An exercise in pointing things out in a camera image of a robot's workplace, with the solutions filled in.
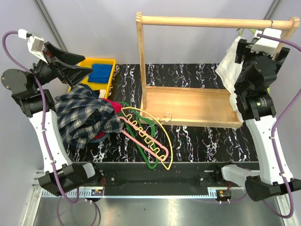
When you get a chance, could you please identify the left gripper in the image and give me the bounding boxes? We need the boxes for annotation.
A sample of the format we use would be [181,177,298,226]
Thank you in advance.
[26,41,93,89]

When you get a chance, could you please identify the lime green hanger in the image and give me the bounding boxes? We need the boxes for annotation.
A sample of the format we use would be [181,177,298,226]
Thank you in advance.
[236,28,257,37]

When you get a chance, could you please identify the white garment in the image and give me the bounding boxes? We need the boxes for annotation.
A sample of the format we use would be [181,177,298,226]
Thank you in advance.
[215,36,244,122]

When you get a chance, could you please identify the plaid skirt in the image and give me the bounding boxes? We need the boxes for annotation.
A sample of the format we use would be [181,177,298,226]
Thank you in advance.
[55,83,124,149]

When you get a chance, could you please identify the red t-shirt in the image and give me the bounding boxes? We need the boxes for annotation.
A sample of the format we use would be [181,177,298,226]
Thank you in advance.
[93,98,123,142]

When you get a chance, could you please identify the pink hanger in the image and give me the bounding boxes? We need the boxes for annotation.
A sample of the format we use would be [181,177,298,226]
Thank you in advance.
[119,116,169,162]

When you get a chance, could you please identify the cream wooden hanger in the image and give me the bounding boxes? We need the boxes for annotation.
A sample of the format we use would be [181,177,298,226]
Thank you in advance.
[120,106,174,170]

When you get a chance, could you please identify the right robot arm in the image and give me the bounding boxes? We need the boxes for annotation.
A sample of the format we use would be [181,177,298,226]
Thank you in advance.
[213,38,301,202]

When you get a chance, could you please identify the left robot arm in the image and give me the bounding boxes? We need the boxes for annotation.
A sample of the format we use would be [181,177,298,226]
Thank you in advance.
[1,40,102,196]

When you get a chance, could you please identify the yellow plastic bin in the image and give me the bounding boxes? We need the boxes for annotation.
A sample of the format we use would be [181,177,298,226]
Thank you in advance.
[79,58,116,98]

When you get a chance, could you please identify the wooden clothes rack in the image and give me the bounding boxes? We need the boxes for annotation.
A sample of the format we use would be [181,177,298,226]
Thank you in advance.
[136,12,300,129]

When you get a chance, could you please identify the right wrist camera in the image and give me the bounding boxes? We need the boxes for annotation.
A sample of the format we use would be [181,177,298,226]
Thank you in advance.
[251,28,282,56]

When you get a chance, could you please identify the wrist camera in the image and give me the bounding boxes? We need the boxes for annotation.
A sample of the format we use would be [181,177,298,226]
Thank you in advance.
[17,29,47,63]
[251,28,282,56]

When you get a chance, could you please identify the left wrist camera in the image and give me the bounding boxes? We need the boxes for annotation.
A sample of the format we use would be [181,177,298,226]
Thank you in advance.
[17,29,47,63]

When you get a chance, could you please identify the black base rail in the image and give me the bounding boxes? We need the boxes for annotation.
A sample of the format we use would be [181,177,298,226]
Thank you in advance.
[96,162,236,196]

